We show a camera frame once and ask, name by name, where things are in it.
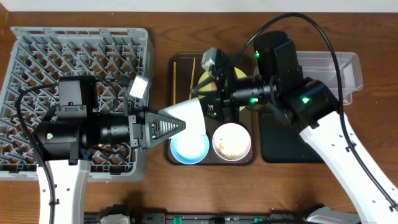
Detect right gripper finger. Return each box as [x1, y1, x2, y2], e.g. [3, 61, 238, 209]
[225, 103, 240, 121]
[192, 80, 211, 99]

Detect white cup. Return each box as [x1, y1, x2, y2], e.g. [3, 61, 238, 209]
[159, 97, 206, 139]

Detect wooden chopstick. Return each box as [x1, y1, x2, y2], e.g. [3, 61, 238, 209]
[172, 62, 177, 105]
[188, 57, 196, 100]

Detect white bowl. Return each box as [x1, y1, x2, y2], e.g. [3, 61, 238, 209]
[211, 123, 251, 162]

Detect light blue bowl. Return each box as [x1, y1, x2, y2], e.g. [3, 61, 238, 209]
[170, 135, 210, 165]

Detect rice leftovers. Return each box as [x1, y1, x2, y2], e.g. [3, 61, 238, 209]
[218, 142, 245, 160]

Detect green orange snack wrapper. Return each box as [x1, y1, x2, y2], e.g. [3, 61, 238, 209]
[210, 82, 217, 91]

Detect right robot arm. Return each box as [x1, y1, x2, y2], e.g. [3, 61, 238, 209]
[191, 31, 397, 223]

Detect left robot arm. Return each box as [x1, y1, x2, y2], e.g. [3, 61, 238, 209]
[34, 76, 186, 223]

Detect black waste tray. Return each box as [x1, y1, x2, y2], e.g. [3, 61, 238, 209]
[258, 110, 324, 163]

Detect dark brown serving tray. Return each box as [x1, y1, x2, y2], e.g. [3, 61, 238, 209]
[164, 53, 257, 166]

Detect yellow round plate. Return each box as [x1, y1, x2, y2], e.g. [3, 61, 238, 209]
[197, 67, 249, 113]

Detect clear plastic bin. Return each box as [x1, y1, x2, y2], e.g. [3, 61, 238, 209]
[297, 51, 363, 105]

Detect grey plastic dish rack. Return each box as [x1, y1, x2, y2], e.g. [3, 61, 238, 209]
[1, 27, 155, 181]

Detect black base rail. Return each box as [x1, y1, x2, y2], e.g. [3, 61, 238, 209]
[83, 205, 361, 224]

